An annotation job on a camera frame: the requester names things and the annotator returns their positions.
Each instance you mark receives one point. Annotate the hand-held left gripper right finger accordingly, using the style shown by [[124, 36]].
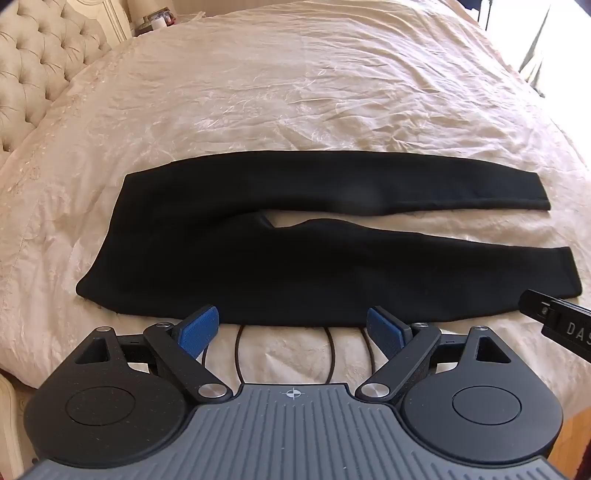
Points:
[[384, 330]]

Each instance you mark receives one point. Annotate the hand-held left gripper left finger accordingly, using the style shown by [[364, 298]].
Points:
[[198, 328]]

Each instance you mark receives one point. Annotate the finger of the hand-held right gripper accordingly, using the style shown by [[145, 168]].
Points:
[[535, 302]]

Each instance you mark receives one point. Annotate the black pants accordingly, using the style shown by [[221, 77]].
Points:
[[258, 258]]

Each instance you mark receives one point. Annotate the cream satin bedspread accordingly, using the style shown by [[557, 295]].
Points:
[[286, 97]]

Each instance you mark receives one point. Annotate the pale window curtain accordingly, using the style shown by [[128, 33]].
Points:
[[558, 41]]

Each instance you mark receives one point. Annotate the tufted cream headboard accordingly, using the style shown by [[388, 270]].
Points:
[[41, 55]]

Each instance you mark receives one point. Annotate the cream bed side rail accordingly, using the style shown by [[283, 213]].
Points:
[[11, 415]]

